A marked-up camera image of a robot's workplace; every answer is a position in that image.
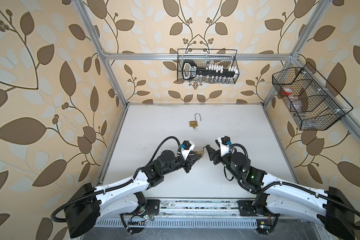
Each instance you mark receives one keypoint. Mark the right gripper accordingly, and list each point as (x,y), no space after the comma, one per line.
(215,154)

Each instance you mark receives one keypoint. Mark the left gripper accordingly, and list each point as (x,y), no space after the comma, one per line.
(188,163)

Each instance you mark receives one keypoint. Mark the small brass padlock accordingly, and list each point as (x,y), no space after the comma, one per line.
(201,153)

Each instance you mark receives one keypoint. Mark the large brass padlock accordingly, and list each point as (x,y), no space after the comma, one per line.
(194,123)

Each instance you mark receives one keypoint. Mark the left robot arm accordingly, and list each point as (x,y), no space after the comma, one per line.
(90,205)

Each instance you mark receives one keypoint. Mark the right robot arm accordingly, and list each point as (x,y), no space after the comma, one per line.
(329,208)

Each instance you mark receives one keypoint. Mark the black socket set holder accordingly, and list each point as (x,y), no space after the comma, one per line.
(191,70)

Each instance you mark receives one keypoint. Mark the red capped jar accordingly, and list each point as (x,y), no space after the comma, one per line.
(286,92)

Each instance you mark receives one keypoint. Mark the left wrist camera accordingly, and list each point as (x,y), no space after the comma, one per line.
(186,148)

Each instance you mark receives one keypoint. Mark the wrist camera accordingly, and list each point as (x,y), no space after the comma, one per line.
(225,144)
(186,148)

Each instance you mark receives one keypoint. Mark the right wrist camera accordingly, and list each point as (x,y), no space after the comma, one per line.
(225,144)

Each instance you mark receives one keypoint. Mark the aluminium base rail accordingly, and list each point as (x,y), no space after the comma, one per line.
(198,207)

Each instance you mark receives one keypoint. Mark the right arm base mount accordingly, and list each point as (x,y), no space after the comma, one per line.
(253,208)

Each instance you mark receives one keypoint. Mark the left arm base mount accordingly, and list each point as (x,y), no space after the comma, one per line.
(151,208)

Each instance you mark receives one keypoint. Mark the back wire basket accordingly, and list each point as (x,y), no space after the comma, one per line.
(204,57)

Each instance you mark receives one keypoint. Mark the wire basket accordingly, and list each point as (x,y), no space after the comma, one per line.
(204,57)
(316,104)

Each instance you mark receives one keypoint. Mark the right wire basket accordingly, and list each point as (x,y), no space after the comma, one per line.
(316,104)

